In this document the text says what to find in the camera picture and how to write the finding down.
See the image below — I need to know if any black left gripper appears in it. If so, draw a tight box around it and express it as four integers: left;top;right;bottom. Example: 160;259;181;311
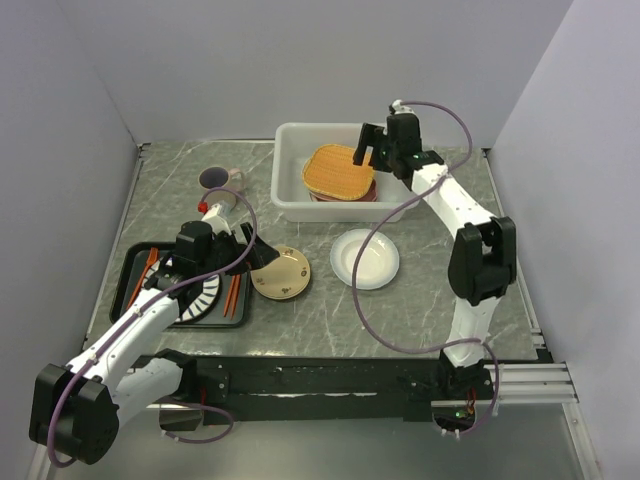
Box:
198;222;279;279

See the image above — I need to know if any small beige floral plate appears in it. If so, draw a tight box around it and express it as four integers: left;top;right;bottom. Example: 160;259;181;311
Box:
251;245;311;301

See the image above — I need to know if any woven bamboo plate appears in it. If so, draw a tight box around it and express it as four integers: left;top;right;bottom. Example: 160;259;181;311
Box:
301;144;375;201

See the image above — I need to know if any white ceramic bowl plate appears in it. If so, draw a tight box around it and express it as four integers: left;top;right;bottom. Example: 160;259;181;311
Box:
330;229;400;290

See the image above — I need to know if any beige and pink plate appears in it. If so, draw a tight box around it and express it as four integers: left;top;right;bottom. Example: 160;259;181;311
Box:
303;179;318;197

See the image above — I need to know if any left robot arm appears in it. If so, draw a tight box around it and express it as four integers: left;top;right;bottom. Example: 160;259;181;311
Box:
29;221;279;468

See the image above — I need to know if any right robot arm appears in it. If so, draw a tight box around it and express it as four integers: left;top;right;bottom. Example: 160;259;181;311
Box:
353;104;517;398

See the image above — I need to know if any white plastic bin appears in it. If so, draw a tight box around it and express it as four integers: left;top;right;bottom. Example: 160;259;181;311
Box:
271;122;412;223

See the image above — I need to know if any orange chopstick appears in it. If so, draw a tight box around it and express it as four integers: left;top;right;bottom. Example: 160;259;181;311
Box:
227;275;243;319
223;275;241;318

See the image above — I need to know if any black serving tray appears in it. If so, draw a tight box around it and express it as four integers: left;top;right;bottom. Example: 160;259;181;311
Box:
109;241;252;330

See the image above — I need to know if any white blue striped plate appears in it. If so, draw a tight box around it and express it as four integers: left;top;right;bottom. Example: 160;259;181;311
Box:
174;275;222;326

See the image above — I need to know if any beige ceramic mug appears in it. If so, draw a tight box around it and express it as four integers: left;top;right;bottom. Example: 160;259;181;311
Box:
198;166;246;208

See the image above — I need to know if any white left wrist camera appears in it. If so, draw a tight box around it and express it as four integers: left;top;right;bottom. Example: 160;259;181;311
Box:
198;201;232;234

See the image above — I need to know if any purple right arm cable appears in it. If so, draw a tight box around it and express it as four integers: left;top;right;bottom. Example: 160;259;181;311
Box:
351;99;501;441

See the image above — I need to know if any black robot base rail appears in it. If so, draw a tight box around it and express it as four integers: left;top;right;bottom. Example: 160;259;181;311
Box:
174;356;494;422

